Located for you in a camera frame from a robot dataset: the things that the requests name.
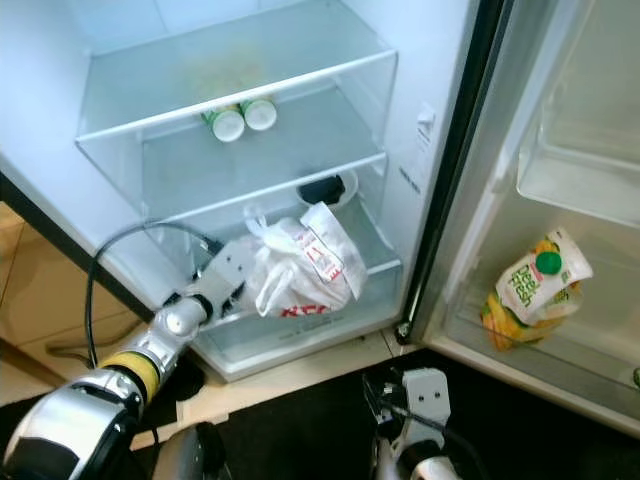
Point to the clear bowl with black lid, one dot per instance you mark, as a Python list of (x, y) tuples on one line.
[(322, 190)]

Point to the black floor mat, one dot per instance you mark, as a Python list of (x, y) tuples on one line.
[(290, 440)]

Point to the white KFC plastic bag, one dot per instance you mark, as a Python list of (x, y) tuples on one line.
[(290, 290)]

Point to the green bottle with white lid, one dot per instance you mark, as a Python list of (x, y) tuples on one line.
[(259, 114), (226, 124)]

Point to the white printed paper receipt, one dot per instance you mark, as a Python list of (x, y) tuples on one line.
[(325, 250)]

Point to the wooden table leg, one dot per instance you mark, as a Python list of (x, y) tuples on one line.
[(25, 362)]

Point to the deep clear door shelf bin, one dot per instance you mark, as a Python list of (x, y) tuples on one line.
[(590, 375)]

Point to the glass fridge shelf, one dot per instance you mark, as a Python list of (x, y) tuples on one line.
[(375, 245), (310, 140), (220, 70)]

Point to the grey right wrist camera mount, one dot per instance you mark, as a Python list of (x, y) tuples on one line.
[(425, 390)]

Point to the grey robot left leg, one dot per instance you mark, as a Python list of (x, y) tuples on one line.
[(190, 450)]

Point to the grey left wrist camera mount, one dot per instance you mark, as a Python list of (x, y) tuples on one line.
[(228, 265)]

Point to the yellow green juice pouch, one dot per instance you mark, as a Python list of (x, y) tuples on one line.
[(535, 290)]

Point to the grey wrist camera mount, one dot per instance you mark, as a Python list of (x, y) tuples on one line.
[(425, 390), (228, 265)]

